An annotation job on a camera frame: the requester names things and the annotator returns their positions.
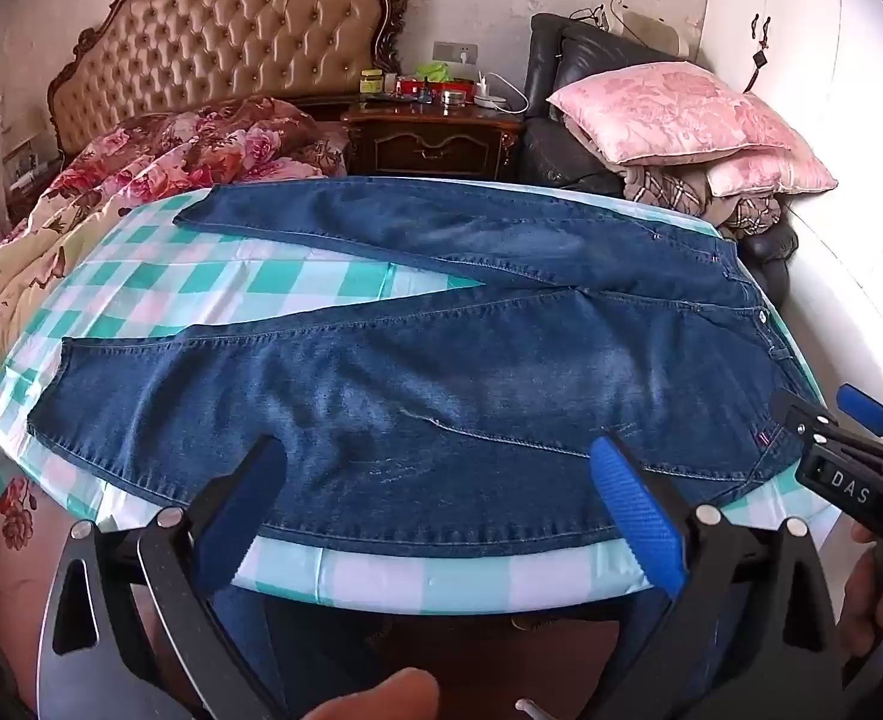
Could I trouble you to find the white wardrobe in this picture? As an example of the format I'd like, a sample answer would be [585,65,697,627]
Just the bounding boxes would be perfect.
[700,0,883,425]

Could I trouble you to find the small pink pillow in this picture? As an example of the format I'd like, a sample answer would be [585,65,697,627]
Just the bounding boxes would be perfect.
[704,146,839,200]

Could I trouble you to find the dark wooden nightstand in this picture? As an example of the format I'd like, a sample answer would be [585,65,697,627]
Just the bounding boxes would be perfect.
[340,100,526,181]

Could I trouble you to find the tufted leather bed headboard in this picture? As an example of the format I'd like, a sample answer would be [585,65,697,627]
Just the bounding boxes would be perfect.
[45,0,411,160]

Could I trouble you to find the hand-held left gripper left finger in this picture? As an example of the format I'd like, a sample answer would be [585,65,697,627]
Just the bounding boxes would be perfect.
[36,433,294,720]

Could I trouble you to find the blue denim pants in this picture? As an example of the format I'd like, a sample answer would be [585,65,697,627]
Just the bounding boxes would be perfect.
[27,176,825,560]

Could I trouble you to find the person's left hand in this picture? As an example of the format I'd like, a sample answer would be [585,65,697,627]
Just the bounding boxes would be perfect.
[334,666,442,720]

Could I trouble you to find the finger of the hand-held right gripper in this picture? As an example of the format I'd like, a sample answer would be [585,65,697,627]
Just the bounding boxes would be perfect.
[770,388,839,458]
[836,382,883,455]

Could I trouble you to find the black leather armchair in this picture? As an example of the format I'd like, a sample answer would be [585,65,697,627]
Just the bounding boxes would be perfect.
[520,13,800,286]

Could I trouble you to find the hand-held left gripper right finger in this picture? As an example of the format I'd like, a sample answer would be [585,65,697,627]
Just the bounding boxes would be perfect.
[588,431,849,720]

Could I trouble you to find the person's legs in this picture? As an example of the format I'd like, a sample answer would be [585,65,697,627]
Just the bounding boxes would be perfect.
[212,583,382,720]

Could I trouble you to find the brown plaid blanket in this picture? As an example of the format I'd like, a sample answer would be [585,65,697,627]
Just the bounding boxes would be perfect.
[621,161,785,241]

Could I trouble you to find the teal white checked tablecloth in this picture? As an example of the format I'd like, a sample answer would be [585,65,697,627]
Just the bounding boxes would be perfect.
[0,180,845,613]

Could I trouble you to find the red box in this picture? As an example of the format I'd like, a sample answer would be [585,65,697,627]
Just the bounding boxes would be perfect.
[396,77,480,103]

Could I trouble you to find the floral quilt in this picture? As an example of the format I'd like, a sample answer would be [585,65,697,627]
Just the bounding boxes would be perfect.
[0,96,350,713]

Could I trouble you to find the white charger with cable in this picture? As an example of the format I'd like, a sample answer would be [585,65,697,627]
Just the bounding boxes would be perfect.
[473,73,529,118]

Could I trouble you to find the large pink pillow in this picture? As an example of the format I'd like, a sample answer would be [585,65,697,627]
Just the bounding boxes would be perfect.
[546,61,810,166]

